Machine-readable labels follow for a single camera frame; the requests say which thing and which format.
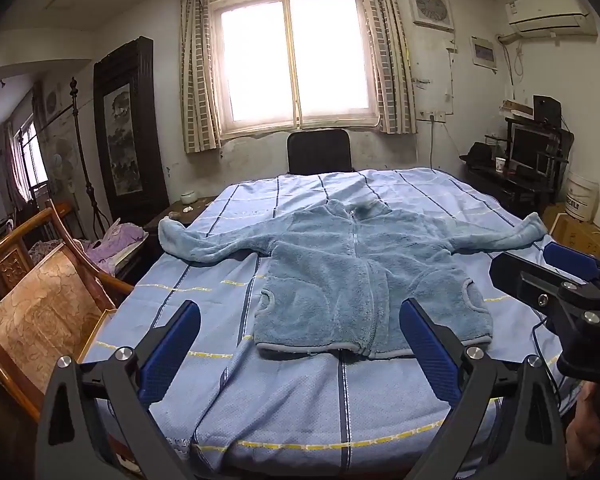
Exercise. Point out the blue striped bed sheet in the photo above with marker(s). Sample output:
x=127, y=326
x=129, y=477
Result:
x=290, y=410

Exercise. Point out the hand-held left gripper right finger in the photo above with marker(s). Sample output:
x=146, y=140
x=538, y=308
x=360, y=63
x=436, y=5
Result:
x=427, y=355

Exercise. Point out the cardboard box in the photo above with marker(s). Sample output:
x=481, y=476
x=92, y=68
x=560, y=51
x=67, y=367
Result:
x=580, y=237

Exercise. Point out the blue fleece jacket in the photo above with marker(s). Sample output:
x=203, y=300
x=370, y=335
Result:
x=330, y=280

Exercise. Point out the white air conditioner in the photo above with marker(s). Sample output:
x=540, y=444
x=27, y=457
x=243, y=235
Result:
x=550, y=12

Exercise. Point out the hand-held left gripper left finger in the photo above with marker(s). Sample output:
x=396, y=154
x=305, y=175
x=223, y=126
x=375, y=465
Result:
x=172, y=355

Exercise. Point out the white wall power strip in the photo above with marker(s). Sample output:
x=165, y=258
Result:
x=430, y=115

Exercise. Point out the person's right forearm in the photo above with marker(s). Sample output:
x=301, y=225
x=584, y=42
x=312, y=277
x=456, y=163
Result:
x=595, y=435

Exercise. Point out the white electrical panel box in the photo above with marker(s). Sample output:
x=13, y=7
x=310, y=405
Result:
x=483, y=52

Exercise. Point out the carved wooden chair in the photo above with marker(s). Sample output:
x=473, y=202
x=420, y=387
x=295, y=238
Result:
x=40, y=310

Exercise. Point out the computer monitor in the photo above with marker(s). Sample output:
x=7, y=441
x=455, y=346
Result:
x=527, y=147

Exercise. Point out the purple clothes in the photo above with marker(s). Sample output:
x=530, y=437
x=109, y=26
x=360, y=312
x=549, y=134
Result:
x=115, y=240

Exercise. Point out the black hat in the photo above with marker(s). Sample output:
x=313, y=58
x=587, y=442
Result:
x=480, y=152

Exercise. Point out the dark side table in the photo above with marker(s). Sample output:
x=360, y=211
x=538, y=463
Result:
x=202, y=206

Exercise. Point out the side window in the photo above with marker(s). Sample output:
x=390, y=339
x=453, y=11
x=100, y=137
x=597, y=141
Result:
x=32, y=160

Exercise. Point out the black chair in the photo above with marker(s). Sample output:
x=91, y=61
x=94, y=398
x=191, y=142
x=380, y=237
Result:
x=320, y=152

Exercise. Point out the white paper cup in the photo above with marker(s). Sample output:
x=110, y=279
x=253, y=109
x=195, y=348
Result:
x=500, y=166

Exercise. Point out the checked curtain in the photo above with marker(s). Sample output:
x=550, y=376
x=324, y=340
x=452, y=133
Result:
x=387, y=55
x=197, y=70

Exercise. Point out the dark framed painting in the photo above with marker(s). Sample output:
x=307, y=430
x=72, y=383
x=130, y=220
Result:
x=125, y=130

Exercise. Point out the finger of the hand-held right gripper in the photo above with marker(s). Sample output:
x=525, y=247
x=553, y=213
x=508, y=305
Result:
x=575, y=260
x=517, y=275

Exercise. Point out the white plastic bucket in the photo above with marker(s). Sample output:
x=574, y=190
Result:
x=582, y=197

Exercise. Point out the black speaker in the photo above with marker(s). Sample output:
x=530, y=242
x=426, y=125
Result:
x=547, y=110

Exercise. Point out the dark wooden coat stand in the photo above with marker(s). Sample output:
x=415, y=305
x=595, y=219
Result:
x=80, y=145

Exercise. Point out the white wall exhaust fan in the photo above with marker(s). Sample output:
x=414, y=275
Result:
x=431, y=7

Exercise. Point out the white bowl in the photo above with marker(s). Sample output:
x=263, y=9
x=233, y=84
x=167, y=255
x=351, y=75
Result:
x=188, y=196

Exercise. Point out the black computer desk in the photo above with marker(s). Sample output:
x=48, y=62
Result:
x=500, y=185

